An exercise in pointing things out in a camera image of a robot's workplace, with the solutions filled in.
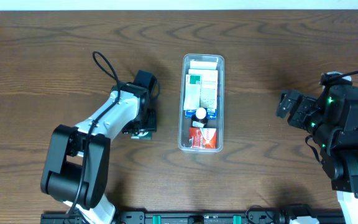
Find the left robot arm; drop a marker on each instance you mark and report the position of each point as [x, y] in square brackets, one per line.
[76, 168]

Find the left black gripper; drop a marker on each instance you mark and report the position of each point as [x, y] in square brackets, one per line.
[146, 125]

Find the green Zam-Buk box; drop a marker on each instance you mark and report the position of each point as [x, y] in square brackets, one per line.
[142, 135]

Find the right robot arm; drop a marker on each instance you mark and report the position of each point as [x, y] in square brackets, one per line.
[332, 123]

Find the white green medicine box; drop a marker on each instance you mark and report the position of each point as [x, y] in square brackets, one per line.
[192, 92]

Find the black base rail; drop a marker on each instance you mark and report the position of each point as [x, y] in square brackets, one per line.
[297, 213]

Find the blue medicine box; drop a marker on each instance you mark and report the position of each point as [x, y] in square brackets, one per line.
[209, 92]

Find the dark bottle white cap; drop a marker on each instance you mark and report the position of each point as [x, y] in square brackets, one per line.
[199, 119]

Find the red Panadol box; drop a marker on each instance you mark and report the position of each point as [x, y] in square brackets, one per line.
[202, 138]

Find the clear plastic container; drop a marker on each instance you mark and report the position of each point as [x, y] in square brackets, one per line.
[204, 62]

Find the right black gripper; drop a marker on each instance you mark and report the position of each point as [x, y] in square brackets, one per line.
[295, 109]

